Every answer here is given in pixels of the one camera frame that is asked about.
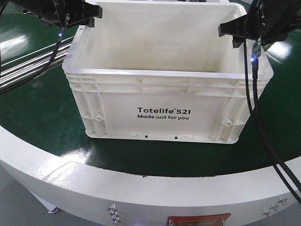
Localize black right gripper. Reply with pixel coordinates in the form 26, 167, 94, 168
218, 0, 301, 48

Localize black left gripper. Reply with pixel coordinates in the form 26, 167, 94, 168
14, 0, 103, 29

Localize white plastic Totelife crate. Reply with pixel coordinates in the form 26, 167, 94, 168
62, 1, 275, 145

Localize green circuit board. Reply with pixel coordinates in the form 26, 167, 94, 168
251, 37, 261, 62

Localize steel guide rails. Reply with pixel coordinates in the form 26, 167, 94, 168
0, 36, 73, 94

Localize white curved conveyor rim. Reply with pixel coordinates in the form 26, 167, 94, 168
0, 129, 295, 226

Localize red warning label plate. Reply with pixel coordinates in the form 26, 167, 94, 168
166, 213, 231, 226

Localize thin black right cable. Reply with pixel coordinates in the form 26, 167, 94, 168
242, 0, 301, 205

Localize black left braided cable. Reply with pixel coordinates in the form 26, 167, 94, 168
0, 28, 64, 96

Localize black braided cable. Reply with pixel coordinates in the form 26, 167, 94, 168
250, 58, 301, 189
0, 28, 64, 96

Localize black right braided cable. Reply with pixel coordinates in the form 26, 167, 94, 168
250, 58, 301, 189

